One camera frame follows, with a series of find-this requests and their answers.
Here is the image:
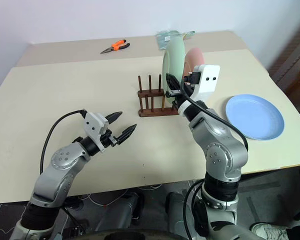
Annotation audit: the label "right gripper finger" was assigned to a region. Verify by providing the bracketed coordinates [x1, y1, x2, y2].
[165, 72, 181, 92]

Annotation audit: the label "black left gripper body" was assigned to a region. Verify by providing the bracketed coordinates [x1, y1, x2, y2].
[100, 129, 121, 148]

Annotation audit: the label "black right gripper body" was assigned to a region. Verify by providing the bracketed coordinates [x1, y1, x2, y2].
[165, 71, 203, 110]

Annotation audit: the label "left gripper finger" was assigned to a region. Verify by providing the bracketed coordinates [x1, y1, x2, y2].
[113, 123, 138, 146]
[105, 111, 124, 124]

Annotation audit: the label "pale green plate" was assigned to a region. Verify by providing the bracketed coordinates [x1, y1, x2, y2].
[161, 39, 187, 107]

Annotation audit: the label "dark wooden dish rack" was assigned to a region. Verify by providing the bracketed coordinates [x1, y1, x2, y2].
[136, 74, 181, 118]

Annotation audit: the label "pink plate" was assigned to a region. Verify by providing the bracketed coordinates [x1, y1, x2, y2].
[182, 47, 206, 81]

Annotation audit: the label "clear plastic bag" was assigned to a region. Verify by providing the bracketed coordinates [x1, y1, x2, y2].
[155, 30, 184, 51]

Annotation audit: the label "grey left robot leg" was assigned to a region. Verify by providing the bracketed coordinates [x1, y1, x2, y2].
[96, 191, 145, 234]

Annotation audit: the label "grey robot leg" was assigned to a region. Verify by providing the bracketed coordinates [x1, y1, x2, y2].
[165, 191, 199, 239]
[96, 191, 145, 234]

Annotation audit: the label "blue plate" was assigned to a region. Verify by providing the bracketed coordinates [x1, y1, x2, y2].
[224, 93, 286, 142]

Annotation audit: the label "grey right robot leg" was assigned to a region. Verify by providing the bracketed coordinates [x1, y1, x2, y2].
[165, 191, 199, 239]

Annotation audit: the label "dark rounded robot torso rim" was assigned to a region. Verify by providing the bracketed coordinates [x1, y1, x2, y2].
[86, 226, 266, 240]

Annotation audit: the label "white sneaker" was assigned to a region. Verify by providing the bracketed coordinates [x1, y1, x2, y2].
[250, 222, 290, 240]

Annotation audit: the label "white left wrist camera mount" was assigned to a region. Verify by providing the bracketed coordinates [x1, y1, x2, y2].
[83, 111, 109, 153]

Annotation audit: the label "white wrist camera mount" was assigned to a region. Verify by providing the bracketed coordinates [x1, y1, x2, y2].
[83, 111, 109, 153]
[177, 64, 221, 117]

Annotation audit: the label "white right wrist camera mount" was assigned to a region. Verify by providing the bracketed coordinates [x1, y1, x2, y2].
[177, 64, 221, 117]

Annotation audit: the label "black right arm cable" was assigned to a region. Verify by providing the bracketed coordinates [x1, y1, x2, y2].
[180, 79, 249, 154]

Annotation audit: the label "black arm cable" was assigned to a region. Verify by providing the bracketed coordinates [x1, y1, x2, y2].
[39, 109, 88, 176]
[180, 79, 249, 154]

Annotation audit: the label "pale green handled tool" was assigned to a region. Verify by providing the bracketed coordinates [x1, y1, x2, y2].
[180, 30, 197, 40]

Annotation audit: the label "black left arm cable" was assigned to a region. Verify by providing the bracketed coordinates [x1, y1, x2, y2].
[39, 109, 88, 176]

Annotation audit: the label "orange-handled pliers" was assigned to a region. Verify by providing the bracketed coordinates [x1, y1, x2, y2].
[100, 39, 131, 55]

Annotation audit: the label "black torso cable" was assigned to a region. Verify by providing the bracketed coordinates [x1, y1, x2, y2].
[184, 179, 208, 240]

